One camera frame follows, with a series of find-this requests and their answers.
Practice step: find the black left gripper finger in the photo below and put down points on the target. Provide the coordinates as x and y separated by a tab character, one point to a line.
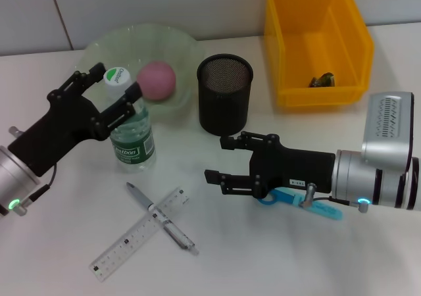
79	80
118	110

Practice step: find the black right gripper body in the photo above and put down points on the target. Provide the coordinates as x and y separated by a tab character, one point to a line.
296	167

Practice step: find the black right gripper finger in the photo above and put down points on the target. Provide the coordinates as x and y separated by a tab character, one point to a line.
237	142
237	184

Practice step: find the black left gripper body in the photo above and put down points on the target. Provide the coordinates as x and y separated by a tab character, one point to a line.
59	128

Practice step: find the clear bottle with green label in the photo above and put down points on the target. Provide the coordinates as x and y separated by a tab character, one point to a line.
133	144

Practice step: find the pink peach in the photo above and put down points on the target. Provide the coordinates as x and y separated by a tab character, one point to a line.
158	80

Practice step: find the green plastic wrapper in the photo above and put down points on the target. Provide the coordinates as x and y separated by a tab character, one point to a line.
322	80

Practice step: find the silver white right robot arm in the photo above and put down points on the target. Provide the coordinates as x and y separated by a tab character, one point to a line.
358	181

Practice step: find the black mesh pen holder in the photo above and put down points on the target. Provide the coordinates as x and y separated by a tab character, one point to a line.
223	108

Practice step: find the blue scissors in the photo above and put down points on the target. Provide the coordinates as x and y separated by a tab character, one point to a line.
325	210

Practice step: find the green glass fruit plate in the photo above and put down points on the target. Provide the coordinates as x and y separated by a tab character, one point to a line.
158	46

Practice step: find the grey clear pen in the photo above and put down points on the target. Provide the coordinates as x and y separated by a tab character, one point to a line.
179	236

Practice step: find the clear plastic ruler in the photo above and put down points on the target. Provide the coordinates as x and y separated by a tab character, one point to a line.
131	240

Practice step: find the yellow plastic bin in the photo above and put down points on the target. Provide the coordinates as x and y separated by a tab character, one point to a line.
312	39

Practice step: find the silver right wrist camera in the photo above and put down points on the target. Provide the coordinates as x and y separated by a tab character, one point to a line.
388	128

